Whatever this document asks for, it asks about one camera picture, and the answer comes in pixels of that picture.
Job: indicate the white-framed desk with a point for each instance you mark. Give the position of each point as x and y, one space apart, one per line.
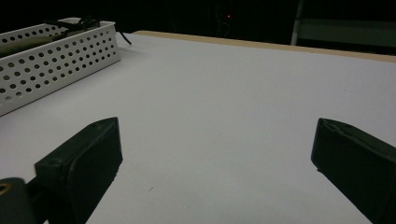
342 31

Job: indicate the white perforated plastic basket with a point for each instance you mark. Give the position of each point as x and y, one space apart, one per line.
62 68

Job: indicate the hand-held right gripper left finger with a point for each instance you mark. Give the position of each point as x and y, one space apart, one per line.
81 168

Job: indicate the white table cover sheet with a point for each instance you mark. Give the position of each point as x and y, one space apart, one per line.
218 102

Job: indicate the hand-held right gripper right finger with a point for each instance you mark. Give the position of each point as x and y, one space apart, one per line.
358 161

